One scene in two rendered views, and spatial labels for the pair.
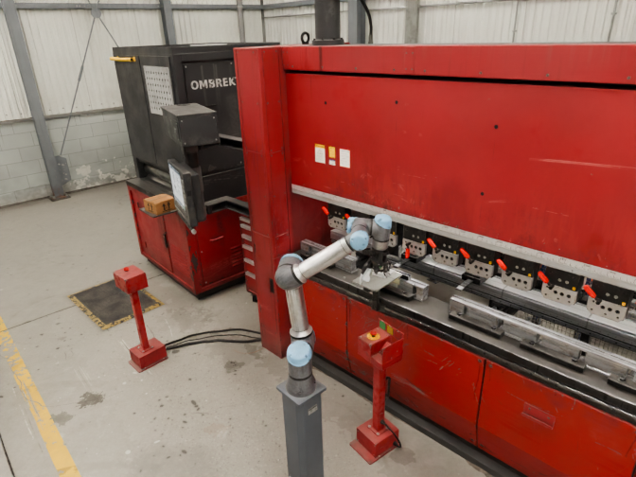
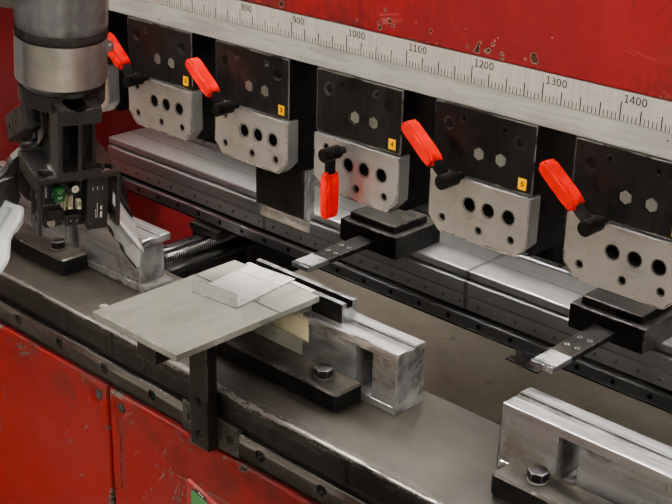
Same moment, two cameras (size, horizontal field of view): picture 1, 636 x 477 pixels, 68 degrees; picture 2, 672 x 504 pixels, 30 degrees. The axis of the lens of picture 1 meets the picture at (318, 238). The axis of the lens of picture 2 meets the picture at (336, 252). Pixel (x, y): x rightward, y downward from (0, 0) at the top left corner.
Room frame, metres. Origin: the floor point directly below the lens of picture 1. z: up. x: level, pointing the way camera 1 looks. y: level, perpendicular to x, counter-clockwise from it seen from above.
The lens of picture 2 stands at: (0.93, -0.48, 1.75)
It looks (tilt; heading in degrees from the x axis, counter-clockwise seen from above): 23 degrees down; 358
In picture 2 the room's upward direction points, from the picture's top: 1 degrees clockwise
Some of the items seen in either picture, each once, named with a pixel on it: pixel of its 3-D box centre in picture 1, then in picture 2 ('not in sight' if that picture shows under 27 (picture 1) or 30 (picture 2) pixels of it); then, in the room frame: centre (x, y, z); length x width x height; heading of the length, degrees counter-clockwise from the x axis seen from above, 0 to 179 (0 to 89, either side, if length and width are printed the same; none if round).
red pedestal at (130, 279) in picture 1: (138, 316); not in sight; (3.10, 1.40, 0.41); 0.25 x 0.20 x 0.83; 135
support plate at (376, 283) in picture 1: (377, 278); (208, 306); (2.52, -0.35, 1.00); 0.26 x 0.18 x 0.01; 135
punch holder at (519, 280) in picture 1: (521, 270); not in sight; (2.07, -1.00, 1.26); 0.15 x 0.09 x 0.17; 45
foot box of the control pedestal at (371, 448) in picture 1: (374, 437); not in sight; (2.18, -0.31, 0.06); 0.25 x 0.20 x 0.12; 125
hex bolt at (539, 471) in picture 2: not in sight; (538, 474); (2.23, -0.77, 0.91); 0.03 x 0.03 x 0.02
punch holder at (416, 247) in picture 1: (417, 238); (377, 134); (2.50, -0.58, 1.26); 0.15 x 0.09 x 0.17; 45
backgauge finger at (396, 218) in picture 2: (406, 258); (358, 238); (2.74, -0.57, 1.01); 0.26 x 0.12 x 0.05; 135
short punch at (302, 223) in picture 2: (392, 250); (284, 193); (2.62, -0.46, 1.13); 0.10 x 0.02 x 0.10; 45
